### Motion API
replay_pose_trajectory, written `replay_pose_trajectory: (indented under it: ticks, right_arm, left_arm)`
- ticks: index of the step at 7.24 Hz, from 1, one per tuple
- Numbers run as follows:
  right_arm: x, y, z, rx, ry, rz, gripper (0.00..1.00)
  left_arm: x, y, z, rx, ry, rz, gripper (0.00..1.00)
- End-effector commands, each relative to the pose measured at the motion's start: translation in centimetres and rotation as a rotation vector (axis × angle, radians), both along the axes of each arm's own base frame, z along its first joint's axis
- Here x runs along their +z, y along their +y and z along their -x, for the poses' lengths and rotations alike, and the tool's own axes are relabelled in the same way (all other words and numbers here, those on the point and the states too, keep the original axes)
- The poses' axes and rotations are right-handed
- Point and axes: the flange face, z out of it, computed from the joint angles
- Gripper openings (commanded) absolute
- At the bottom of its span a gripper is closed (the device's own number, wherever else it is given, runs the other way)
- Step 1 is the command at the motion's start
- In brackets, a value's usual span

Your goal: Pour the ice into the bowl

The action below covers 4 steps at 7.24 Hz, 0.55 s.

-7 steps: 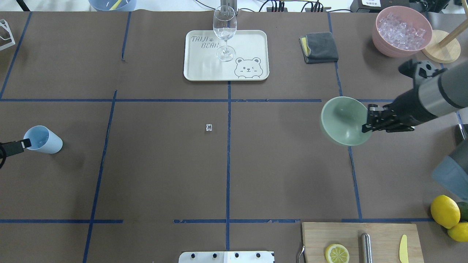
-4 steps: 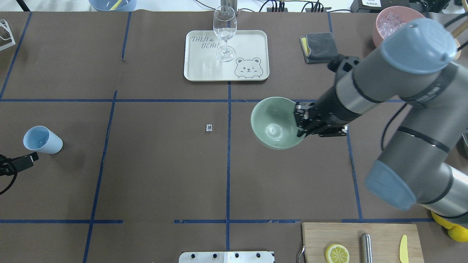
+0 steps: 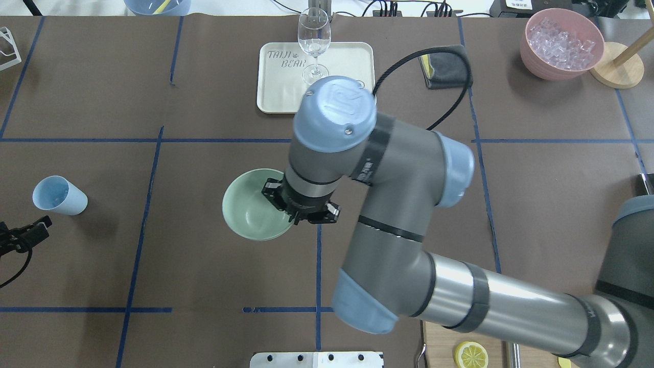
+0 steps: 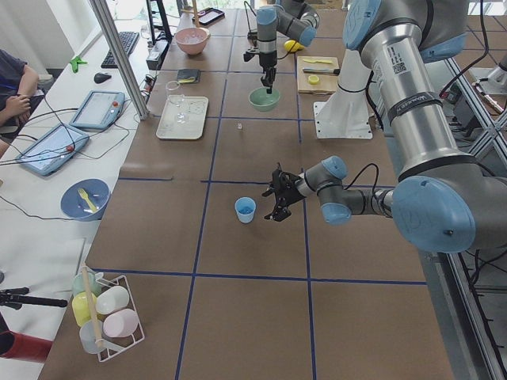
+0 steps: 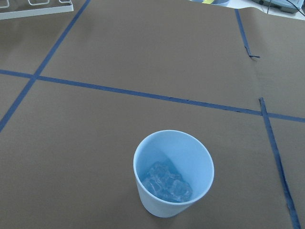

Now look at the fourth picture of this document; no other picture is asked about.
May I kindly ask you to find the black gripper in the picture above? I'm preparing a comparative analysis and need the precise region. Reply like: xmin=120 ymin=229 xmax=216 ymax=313
xmin=243 ymin=40 xmax=277 ymax=94
xmin=261 ymin=162 xmax=304 ymax=222

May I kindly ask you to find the mint green bowl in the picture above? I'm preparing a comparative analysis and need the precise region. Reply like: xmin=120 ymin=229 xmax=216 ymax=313
xmin=249 ymin=87 xmax=280 ymax=112

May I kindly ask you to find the light blue plastic cup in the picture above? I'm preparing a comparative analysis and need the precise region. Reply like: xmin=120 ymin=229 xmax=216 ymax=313
xmin=234 ymin=197 xmax=257 ymax=224

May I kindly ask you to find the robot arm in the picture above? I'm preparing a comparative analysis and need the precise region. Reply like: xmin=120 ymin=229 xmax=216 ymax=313
xmin=267 ymin=1 xmax=506 ymax=253
xmin=243 ymin=1 xmax=320 ymax=94

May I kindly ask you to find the pink bowl with ice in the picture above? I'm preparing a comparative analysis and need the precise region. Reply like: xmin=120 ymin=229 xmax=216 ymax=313
xmin=174 ymin=27 xmax=211 ymax=55

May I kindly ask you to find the yellow lemon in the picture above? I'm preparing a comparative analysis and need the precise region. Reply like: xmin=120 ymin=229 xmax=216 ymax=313
xmin=284 ymin=40 xmax=304 ymax=53

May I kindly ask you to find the lemon half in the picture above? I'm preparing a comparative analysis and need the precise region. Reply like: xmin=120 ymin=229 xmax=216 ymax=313
xmin=307 ymin=74 xmax=320 ymax=85

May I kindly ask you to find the steel muddler black tip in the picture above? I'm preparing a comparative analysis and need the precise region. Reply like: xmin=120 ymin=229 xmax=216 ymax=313
xmin=303 ymin=67 xmax=341 ymax=76

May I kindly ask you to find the wooden cutting board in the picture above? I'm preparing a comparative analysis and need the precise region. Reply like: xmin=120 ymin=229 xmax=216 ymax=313
xmin=296 ymin=56 xmax=340 ymax=93

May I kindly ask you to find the yellow plastic knife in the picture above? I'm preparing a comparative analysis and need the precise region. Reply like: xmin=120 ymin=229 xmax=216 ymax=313
xmin=302 ymin=58 xmax=334 ymax=65

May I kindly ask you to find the grey folded cloth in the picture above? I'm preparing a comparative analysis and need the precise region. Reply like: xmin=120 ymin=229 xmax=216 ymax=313
xmin=176 ymin=68 xmax=201 ymax=84

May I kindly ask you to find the cream bear tray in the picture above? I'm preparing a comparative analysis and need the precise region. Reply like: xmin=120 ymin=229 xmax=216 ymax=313
xmin=155 ymin=95 xmax=208 ymax=140

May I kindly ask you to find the clear wine glass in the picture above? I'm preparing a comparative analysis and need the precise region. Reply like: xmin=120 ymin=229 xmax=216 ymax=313
xmin=165 ymin=80 xmax=187 ymax=124

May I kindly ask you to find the black keyboard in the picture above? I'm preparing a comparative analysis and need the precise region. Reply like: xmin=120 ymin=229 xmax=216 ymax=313
xmin=100 ymin=31 xmax=141 ymax=70

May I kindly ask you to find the black computer mouse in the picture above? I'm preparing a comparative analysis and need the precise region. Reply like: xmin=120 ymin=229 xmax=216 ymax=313
xmin=93 ymin=72 xmax=112 ymax=84

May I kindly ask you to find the far teach pendant tablet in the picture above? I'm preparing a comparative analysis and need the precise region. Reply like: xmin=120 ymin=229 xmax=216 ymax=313
xmin=70 ymin=90 xmax=125 ymax=131

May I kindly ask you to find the teach pendant tablet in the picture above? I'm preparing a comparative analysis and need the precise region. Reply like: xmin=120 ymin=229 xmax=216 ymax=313
xmin=70 ymin=90 xmax=125 ymax=131
xmin=15 ymin=123 xmax=90 ymax=177

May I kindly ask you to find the white cup in rack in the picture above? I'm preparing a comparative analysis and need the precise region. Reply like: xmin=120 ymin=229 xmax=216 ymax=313
xmin=95 ymin=286 xmax=130 ymax=315

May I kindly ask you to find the pink cup in rack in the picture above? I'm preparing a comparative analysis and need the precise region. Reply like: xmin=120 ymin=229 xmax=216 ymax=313
xmin=103 ymin=309 xmax=139 ymax=338

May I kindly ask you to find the green clamp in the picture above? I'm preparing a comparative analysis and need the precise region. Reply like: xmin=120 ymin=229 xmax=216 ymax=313
xmin=70 ymin=55 xmax=87 ymax=73

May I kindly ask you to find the yellow plastic fork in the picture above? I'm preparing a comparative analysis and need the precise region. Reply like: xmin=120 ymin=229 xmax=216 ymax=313
xmin=78 ymin=188 xmax=98 ymax=213

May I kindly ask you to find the yellow cup in rack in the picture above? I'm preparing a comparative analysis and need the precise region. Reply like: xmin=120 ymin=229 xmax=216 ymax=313
xmin=71 ymin=291 xmax=91 ymax=327

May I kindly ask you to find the clear grey cup in rack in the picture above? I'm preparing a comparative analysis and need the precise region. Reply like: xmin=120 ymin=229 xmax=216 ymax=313
xmin=79 ymin=320 xmax=105 ymax=354

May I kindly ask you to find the near teach pendant tablet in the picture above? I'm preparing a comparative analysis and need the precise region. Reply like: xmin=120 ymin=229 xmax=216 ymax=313
xmin=15 ymin=123 xmax=90 ymax=177

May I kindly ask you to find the seated person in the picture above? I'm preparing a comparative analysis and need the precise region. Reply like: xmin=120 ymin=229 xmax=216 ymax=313
xmin=1 ymin=49 xmax=39 ymax=156

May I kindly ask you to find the black tripod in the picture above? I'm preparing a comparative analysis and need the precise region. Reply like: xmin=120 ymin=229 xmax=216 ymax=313
xmin=1 ymin=287 xmax=68 ymax=310

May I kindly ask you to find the red cylinder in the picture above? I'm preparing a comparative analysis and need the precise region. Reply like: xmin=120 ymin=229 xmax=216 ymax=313
xmin=1 ymin=316 xmax=52 ymax=363

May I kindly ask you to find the aluminium frame post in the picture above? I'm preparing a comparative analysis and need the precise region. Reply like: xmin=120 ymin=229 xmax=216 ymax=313
xmin=90 ymin=0 xmax=149 ymax=120

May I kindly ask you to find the white wire cup rack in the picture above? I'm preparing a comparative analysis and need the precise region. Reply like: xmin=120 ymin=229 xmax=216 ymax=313
xmin=79 ymin=266 xmax=145 ymax=363

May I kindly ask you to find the wooden rack handle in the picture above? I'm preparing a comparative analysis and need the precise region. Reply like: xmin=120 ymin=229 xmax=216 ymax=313
xmin=81 ymin=266 xmax=105 ymax=348

